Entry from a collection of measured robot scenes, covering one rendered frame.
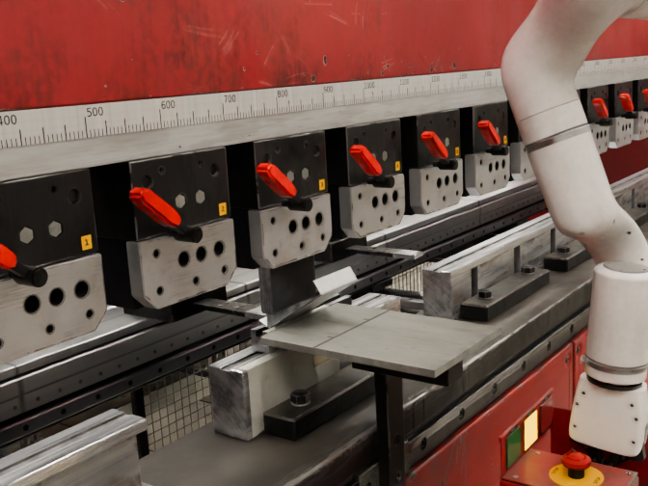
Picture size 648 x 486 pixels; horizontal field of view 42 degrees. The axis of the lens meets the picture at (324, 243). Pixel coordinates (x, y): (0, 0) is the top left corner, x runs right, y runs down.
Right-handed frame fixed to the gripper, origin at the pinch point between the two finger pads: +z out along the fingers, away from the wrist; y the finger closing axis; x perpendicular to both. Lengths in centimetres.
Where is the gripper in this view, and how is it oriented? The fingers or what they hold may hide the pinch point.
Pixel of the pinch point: (604, 474)
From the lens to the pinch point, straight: 134.5
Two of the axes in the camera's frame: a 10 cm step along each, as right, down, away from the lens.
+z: -0.1, 9.7, 2.5
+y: 8.2, 1.6, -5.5
